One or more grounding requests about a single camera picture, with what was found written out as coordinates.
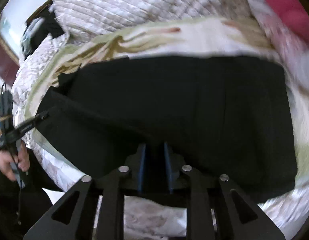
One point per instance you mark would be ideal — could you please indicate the pink floral comforter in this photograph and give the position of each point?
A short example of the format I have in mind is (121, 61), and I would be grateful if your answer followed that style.
(293, 50)

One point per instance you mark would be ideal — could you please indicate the dark red wooden furniture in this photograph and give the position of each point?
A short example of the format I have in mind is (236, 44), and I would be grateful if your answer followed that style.
(8, 63)

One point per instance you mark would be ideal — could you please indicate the black pants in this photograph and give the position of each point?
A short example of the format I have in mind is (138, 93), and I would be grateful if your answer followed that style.
(223, 115)

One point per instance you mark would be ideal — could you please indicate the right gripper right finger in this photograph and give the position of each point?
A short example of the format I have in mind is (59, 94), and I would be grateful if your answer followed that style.
(177, 180)

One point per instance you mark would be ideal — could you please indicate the magenta pillow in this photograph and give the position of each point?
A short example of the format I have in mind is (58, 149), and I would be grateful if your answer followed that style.
(293, 15)

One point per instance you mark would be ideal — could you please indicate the person's left hand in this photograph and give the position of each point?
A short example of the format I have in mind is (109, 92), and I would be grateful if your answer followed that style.
(21, 159)

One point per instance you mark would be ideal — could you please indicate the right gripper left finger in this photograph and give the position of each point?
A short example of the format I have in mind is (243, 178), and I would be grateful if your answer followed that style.
(134, 180)

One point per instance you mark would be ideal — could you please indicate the dark clothes pile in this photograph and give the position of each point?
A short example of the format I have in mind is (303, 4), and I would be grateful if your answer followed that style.
(43, 24)

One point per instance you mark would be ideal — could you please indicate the white quilted floral bedspread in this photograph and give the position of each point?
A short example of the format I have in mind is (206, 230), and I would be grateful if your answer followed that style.
(87, 19)

